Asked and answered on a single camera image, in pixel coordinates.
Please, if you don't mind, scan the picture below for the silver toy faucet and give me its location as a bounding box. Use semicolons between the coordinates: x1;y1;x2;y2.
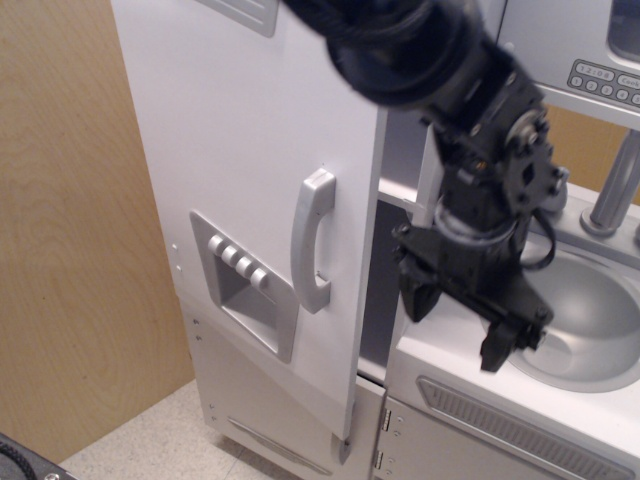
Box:
551;129;639;269

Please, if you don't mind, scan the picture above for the silver round sink basin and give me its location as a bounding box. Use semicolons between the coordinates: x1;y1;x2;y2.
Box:
509;252;639;393

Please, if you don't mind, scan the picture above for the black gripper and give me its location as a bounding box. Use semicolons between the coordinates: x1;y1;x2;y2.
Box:
392;209;554;373

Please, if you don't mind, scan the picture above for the white toy fridge door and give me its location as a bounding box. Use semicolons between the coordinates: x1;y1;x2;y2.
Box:
112;1;386;438
180;301;385;479

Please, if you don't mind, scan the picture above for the silver door handle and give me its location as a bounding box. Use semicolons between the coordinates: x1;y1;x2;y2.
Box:
290;168;337;314
331;434;352;465

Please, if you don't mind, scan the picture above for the white toy kitchen counter cabinet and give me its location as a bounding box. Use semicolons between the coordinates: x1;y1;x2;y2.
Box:
370;160;640;480

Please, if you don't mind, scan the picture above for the black object bottom left corner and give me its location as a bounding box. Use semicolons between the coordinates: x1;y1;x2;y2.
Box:
1;434;76;480

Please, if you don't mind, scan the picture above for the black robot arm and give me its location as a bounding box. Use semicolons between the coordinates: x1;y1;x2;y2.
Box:
289;1;564;372

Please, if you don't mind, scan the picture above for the silver ice dispenser panel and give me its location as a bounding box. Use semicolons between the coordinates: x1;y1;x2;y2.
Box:
190;211;299;364

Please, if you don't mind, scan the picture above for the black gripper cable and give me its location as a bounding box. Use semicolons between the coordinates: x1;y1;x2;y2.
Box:
519;209;557;271

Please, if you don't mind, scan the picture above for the white toy microwave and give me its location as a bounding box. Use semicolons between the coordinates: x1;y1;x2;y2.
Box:
480;1;639;130

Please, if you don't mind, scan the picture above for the silver oven vent panel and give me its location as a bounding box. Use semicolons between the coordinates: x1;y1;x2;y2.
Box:
416;377;636;479

